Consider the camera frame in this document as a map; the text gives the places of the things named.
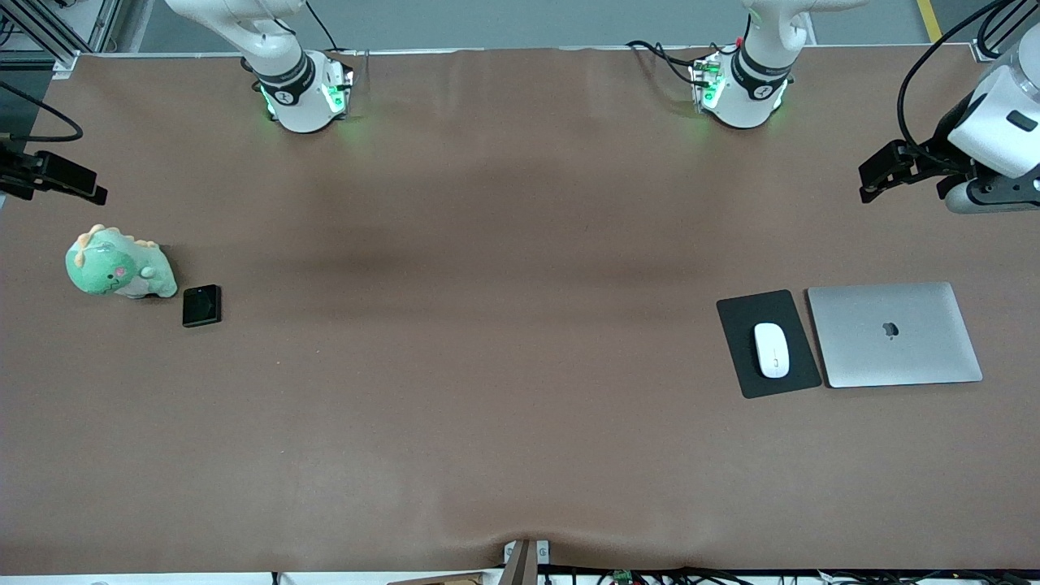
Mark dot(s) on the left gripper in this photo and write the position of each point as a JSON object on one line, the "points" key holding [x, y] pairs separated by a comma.
{"points": [[929, 158]]}

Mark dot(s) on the black flip phone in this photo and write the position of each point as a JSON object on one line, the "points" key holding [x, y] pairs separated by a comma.
{"points": [[201, 306]]}

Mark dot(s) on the white computer mouse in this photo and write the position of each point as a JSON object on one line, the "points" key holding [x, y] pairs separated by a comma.
{"points": [[772, 349]]}

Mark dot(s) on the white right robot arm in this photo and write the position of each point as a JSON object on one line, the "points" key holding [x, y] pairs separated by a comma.
{"points": [[284, 81]]}

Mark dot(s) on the black mouse pad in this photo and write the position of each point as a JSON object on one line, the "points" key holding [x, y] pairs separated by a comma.
{"points": [[735, 341]]}

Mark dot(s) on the green dinosaur plush toy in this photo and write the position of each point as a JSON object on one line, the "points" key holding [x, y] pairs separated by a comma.
{"points": [[114, 268]]}

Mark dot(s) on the silver laptop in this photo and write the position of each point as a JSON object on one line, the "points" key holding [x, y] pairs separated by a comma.
{"points": [[934, 357]]}

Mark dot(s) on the brown table cover mat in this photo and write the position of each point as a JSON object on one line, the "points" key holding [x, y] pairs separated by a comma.
{"points": [[406, 447]]}

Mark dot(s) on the small green circuit board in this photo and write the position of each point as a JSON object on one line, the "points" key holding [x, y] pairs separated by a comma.
{"points": [[624, 577]]}

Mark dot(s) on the aluminium frame post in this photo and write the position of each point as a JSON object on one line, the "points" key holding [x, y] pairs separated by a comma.
{"points": [[987, 49], [49, 32]]}

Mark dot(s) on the small metal bracket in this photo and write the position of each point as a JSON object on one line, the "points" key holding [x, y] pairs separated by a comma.
{"points": [[543, 552]]}

